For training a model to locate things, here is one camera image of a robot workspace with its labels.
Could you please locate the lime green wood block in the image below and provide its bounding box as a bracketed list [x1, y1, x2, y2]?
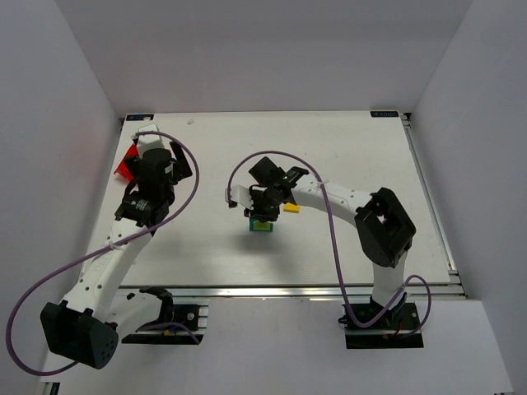
[253, 221, 273, 231]

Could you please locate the red plastic bin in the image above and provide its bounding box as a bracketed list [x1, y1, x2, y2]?
[114, 144, 138, 182]

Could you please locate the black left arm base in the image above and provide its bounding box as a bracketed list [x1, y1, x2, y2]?
[119, 286, 208, 346]

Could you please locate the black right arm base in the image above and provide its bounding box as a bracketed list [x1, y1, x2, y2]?
[338, 303, 424, 350]

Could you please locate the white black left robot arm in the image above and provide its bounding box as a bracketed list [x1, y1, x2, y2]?
[40, 143, 193, 369]

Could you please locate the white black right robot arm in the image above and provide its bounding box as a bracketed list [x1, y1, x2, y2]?
[228, 156, 417, 309]

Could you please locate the yellow wood block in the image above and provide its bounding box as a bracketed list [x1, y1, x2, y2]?
[283, 202, 301, 213]

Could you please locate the long teal wood block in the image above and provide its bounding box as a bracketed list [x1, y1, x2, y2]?
[249, 217, 273, 232]

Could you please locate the blue label sticker left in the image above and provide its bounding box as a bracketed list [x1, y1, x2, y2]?
[125, 114, 154, 122]

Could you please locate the blue label sticker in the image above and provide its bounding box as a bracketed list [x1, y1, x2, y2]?
[370, 110, 399, 118]
[125, 114, 154, 122]

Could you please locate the blue label sticker right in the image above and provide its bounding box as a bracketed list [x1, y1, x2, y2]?
[370, 110, 399, 118]

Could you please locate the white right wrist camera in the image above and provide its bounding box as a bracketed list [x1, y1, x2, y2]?
[225, 184, 253, 210]

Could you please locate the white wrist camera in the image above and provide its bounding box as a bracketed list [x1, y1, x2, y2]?
[225, 184, 253, 210]
[132, 123, 168, 158]

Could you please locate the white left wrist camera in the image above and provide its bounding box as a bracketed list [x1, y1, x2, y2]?
[132, 123, 168, 158]

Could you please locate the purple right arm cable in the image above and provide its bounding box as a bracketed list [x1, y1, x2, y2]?
[228, 151, 431, 339]

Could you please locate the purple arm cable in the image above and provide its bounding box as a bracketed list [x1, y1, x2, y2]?
[6, 131, 203, 376]
[228, 151, 431, 339]

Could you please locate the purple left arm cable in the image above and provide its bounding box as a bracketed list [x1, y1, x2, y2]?
[6, 131, 203, 376]

